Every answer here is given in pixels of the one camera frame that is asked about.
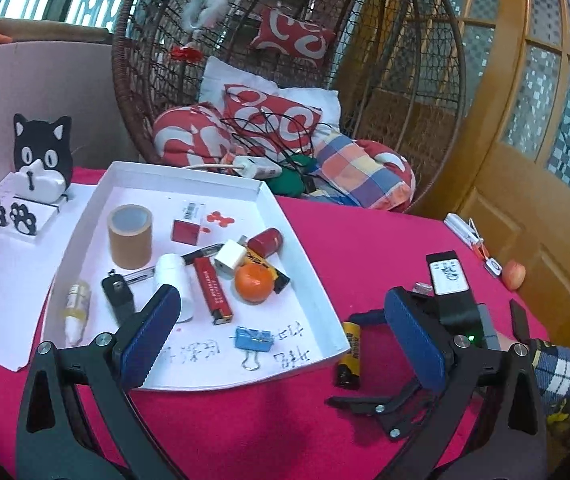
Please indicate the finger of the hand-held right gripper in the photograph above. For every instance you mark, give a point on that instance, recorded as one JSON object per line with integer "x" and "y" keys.
{"x": 370, "y": 317}
{"x": 380, "y": 407}

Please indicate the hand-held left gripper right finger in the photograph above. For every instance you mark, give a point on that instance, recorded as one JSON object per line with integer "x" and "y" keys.
{"x": 415, "y": 340}

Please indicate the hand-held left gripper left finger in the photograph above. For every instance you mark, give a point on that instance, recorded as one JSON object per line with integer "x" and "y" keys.
{"x": 150, "y": 335}

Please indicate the black yellow battery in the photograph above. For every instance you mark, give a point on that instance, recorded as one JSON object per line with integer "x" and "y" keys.
{"x": 349, "y": 360}
{"x": 280, "y": 280}

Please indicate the brown tape roll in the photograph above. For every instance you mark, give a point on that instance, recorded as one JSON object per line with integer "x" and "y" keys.
{"x": 130, "y": 245}

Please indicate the small red box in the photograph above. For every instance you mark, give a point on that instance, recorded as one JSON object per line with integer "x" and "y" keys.
{"x": 186, "y": 232}

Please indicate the white cardboard tray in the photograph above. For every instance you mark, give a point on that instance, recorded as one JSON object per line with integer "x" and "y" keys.
{"x": 140, "y": 195}

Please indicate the person's right forearm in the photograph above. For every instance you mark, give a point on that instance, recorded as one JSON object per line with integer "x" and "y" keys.
{"x": 565, "y": 370}

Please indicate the white round-dial device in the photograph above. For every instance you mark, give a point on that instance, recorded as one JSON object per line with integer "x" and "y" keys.
{"x": 494, "y": 266}

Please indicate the clear pen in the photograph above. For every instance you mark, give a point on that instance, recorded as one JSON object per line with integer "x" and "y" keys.
{"x": 140, "y": 276}

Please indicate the white plastic bottle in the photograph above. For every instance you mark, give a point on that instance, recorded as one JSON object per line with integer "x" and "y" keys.
{"x": 172, "y": 275}

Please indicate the red apple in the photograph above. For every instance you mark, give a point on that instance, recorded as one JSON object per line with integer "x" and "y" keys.
{"x": 513, "y": 275}

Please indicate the black smartphone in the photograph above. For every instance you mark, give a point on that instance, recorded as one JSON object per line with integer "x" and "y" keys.
{"x": 520, "y": 320}

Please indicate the red lighter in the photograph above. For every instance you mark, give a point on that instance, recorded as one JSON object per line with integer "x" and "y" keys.
{"x": 212, "y": 290}

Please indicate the small yellow glue bottle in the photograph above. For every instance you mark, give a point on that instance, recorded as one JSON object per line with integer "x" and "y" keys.
{"x": 77, "y": 305}

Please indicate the white power bank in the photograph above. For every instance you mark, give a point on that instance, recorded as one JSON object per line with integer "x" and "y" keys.
{"x": 457, "y": 225}

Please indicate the black pen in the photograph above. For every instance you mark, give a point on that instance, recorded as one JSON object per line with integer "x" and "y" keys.
{"x": 205, "y": 251}

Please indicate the blue binder clip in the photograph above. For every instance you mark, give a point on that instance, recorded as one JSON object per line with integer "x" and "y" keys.
{"x": 255, "y": 339}

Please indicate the white charger cube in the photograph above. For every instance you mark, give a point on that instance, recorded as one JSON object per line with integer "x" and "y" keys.
{"x": 230, "y": 260}

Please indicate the orange tangerine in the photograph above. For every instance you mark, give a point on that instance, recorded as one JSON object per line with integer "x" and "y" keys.
{"x": 254, "y": 285}

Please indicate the red cylindrical container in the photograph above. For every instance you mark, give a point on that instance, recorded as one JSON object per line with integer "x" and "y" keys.
{"x": 266, "y": 242}

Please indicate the red dot stickers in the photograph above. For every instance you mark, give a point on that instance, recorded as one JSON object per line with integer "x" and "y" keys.
{"x": 217, "y": 218}

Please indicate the plaid patchwork cushion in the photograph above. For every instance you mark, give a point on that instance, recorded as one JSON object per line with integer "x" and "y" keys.
{"x": 360, "y": 170}

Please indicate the white paper sheet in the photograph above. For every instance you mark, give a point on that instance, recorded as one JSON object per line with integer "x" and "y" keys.
{"x": 5, "y": 300}

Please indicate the green cloth bundle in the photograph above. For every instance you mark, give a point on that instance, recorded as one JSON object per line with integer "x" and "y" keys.
{"x": 290, "y": 180}

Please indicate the white power adapter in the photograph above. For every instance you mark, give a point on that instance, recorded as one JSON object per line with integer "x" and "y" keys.
{"x": 257, "y": 167}

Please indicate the red white rolled cushion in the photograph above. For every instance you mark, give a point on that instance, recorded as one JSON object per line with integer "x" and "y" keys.
{"x": 185, "y": 135}

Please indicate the black cat phone stand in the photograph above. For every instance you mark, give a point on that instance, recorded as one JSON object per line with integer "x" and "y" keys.
{"x": 40, "y": 140}

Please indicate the red circle-print cushion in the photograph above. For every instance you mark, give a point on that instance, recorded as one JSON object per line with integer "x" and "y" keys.
{"x": 255, "y": 105}

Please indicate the wicker hanging chair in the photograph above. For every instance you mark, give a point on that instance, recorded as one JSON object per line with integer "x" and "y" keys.
{"x": 130, "y": 85}

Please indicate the white pillow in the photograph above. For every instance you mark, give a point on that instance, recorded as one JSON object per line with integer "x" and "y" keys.
{"x": 215, "y": 80}

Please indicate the red flower decoration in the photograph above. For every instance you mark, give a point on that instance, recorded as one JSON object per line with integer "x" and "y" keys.
{"x": 187, "y": 54}

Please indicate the small red swirl pillow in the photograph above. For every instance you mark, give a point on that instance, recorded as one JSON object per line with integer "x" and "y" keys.
{"x": 295, "y": 37}

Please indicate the brown padded ledge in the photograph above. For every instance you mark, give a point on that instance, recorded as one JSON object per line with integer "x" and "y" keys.
{"x": 55, "y": 30}

